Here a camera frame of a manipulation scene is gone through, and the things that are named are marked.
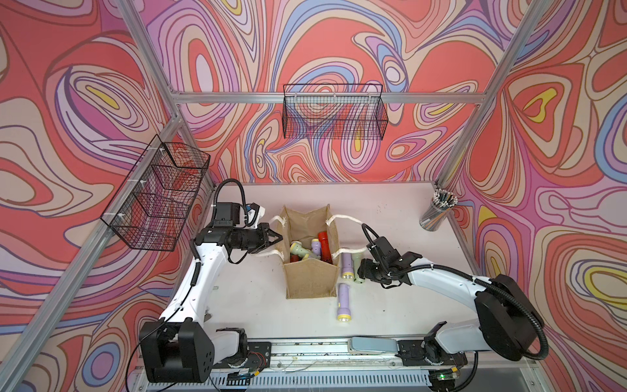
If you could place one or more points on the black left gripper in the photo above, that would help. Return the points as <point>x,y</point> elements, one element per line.
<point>263,231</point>

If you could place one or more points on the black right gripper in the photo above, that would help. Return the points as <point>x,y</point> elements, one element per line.
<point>365,271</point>

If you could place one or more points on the green flashlight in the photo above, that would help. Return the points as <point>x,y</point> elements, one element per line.
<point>297,249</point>
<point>357,262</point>

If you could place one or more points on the purple flashlight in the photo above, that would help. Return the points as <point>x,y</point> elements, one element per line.
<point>316,248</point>
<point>347,266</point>
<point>343,313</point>

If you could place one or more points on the brown burlap tote bag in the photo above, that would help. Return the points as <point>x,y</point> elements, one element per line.
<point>310,278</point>

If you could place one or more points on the red flashlight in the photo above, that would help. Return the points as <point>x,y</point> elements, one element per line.
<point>325,247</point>

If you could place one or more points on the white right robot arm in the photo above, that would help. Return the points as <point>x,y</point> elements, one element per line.
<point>504,322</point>

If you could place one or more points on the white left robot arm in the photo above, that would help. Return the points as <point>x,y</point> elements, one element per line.
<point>178,348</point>

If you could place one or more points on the metal cup with pencils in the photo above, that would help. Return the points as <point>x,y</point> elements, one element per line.
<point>441,203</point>

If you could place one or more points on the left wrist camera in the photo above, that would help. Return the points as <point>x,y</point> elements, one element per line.
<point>236,215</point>

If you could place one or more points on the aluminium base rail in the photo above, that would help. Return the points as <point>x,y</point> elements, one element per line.
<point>328,365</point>

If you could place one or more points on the black wire basket left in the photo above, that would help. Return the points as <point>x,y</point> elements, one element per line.
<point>150,210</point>

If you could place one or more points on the black wire basket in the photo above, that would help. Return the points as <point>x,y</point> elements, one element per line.
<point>334,111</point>
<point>150,210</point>

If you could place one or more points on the black wire basket back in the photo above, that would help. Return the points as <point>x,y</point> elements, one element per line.
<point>334,111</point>

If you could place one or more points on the aluminium frame post left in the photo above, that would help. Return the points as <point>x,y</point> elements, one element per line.
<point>177,125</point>

